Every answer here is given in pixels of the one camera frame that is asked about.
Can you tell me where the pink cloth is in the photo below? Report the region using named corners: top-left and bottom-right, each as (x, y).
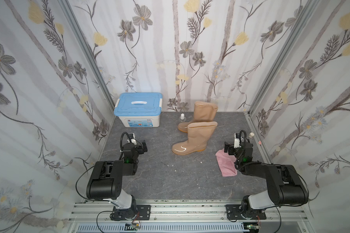
top-left (215, 150), bottom-right (238, 177)

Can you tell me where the tan rubber boot orange sole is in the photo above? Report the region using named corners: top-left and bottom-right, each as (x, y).
top-left (178, 101), bottom-right (218, 133)

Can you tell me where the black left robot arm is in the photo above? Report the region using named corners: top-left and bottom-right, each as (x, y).
top-left (86, 132), bottom-right (148, 221)

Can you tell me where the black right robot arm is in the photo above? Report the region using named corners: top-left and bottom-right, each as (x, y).
top-left (224, 130), bottom-right (309, 219)

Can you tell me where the blue lid storage box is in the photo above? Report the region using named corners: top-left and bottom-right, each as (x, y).
top-left (114, 92), bottom-right (162, 128)

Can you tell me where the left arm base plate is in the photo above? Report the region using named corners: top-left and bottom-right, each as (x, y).
top-left (110, 205), bottom-right (151, 221)

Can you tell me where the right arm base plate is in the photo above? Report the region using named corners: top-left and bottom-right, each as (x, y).
top-left (225, 204), bottom-right (267, 221)

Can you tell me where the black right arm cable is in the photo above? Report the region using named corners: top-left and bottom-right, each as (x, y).
top-left (272, 168), bottom-right (310, 233)

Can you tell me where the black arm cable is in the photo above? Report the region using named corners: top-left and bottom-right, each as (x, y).
top-left (75, 164), bottom-right (95, 202)
top-left (272, 168), bottom-right (310, 233)

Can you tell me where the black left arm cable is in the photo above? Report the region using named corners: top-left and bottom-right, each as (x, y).
top-left (75, 164), bottom-right (95, 202)

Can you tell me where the white perforated cable tray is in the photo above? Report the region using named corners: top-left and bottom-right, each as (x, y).
top-left (75, 222), bottom-right (249, 233)

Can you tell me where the aluminium front rail frame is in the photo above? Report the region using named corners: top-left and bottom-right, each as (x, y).
top-left (64, 200), bottom-right (314, 233)

